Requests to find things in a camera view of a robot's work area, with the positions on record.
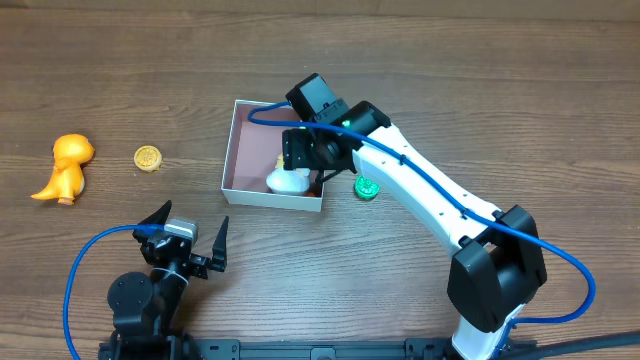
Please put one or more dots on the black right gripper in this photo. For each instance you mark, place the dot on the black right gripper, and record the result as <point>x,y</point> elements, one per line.
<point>298,150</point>

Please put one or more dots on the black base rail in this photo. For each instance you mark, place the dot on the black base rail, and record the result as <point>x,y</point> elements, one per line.
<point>411,348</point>

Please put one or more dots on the green round disc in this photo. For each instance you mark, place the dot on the green round disc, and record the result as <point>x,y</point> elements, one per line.
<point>366,189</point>

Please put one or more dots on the orange dinosaur figure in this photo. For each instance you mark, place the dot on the orange dinosaur figure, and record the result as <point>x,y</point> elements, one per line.
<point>67,181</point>

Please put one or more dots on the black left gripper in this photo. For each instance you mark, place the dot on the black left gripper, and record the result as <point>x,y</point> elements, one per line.
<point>179,255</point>

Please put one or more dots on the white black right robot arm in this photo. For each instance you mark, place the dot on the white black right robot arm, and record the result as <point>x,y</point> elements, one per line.
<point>497,265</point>

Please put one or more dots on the white plush duck toy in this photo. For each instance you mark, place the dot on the white plush duck toy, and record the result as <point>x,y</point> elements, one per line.
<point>288,182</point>

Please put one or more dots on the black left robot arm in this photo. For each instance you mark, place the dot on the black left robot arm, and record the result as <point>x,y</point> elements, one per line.
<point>146,304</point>

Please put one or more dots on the white box pink interior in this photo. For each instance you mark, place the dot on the white box pink interior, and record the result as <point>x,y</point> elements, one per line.
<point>252,153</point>

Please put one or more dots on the yellow round disc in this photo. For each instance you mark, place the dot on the yellow round disc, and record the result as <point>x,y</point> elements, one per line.
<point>148,158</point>

